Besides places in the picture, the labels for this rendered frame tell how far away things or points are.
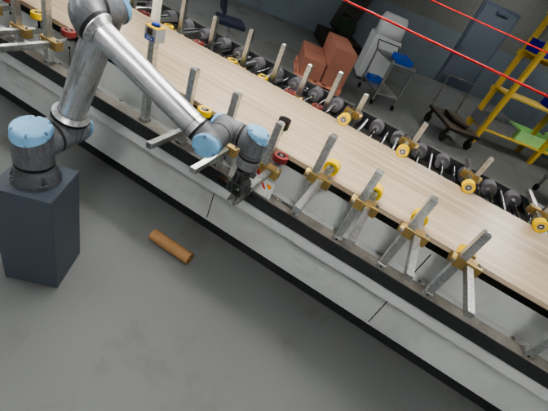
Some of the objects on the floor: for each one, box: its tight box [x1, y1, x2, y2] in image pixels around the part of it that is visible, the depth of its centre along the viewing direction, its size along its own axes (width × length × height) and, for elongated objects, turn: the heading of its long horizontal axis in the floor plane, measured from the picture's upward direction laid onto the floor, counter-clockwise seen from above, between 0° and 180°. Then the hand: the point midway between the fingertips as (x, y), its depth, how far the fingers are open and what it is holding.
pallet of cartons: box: [294, 32, 358, 97], centre depth 588 cm, size 87×122×72 cm
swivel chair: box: [215, 0, 246, 38], centre depth 531 cm, size 57×55×98 cm
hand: (235, 201), depth 149 cm, fingers closed
